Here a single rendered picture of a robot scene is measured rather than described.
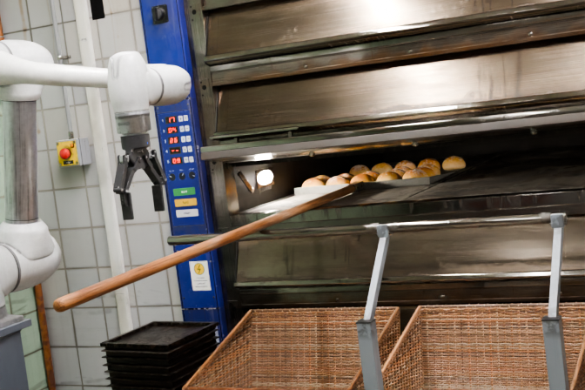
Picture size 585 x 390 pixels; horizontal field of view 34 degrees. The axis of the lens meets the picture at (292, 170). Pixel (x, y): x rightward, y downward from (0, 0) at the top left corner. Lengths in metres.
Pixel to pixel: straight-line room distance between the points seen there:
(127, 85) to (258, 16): 0.89
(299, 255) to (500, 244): 0.68
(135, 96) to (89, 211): 1.25
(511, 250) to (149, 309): 1.36
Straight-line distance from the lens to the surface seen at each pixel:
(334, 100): 3.09
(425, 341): 3.07
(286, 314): 3.25
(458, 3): 2.95
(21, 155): 2.98
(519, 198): 2.95
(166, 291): 3.51
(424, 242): 3.06
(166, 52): 3.35
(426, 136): 2.84
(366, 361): 2.54
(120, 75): 2.46
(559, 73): 2.89
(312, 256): 3.20
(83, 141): 3.57
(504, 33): 2.93
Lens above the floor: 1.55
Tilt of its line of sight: 4 degrees down
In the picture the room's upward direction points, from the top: 7 degrees counter-clockwise
